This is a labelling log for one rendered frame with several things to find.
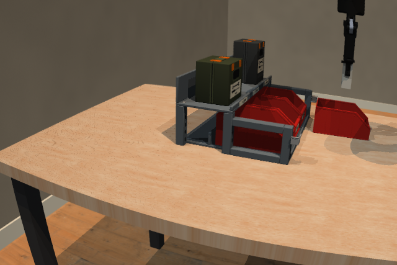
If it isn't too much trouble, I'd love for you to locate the grey metal shelf rack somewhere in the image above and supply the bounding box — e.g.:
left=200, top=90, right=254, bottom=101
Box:
left=176, top=69, right=318, bottom=165

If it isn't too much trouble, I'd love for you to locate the black case with orange latches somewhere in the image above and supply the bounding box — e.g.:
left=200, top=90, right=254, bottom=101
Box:
left=233, top=39, right=265, bottom=85

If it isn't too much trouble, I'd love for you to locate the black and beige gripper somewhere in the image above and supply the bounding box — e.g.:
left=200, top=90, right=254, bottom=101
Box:
left=337, top=0, right=365, bottom=89

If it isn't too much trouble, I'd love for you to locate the olive green tool case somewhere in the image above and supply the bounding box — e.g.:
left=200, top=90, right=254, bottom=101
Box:
left=195, top=55, right=243, bottom=106

